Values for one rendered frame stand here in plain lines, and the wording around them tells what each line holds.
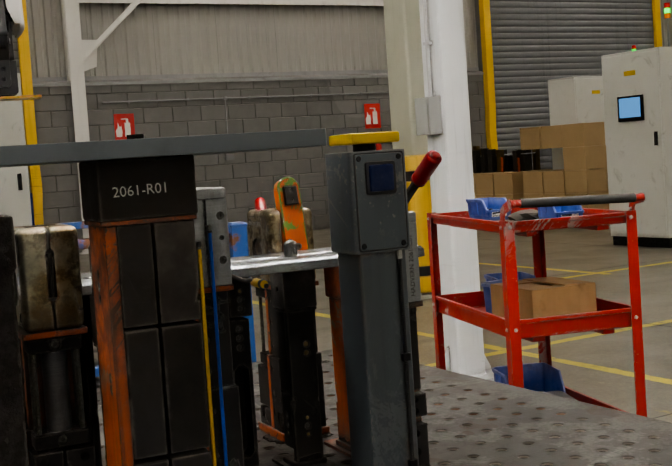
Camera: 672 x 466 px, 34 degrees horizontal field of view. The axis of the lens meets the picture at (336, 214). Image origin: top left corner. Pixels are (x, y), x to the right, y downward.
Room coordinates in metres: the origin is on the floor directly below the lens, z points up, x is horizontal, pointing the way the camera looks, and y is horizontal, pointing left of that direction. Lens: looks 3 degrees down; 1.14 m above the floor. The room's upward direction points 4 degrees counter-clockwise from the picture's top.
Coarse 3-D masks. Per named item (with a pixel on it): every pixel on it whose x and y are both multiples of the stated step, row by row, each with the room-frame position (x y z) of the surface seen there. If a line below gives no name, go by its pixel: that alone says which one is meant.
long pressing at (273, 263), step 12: (300, 252) 1.60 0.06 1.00; (312, 252) 1.59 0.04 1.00; (324, 252) 1.59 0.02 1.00; (420, 252) 1.54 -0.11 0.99; (240, 264) 1.47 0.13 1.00; (252, 264) 1.43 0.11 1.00; (264, 264) 1.43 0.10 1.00; (276, 264) 1.44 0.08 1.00; (288, 264) 1.45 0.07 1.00; (300, 264) 1.45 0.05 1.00; (312, 264) 1.46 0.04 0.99; (324, 264) 1.47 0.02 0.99; (336, 264) 1.48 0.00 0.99; (84, 276) 1.45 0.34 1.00; (240, 276) 1.42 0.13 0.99; (84, 288) 1.33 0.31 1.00
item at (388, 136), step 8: (336, 136) 1.22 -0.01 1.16; (344, 136) 1.20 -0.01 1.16; (352, 136) 1.19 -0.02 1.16; (360, 136) 1.19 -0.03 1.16; (368, 136) 1.20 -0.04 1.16; (376, 136) 1.20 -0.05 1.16; (384, 136) 1.21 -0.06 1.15; (392, 136) 1.21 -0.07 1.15; (336, 144) 1.22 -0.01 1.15; (344, 144) 1.21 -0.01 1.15; (352, 144) 1.19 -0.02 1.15; (360, 144) 1.22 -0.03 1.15; (368, 144) 1.22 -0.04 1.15
